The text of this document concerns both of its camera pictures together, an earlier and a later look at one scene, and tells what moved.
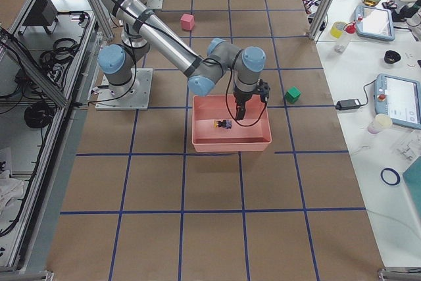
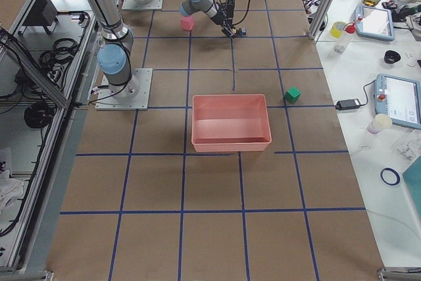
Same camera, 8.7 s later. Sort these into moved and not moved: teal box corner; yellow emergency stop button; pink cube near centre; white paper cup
Moved: yellow emergency stop button
Not moved: white paper cup; teal box corner; pink cube near centre
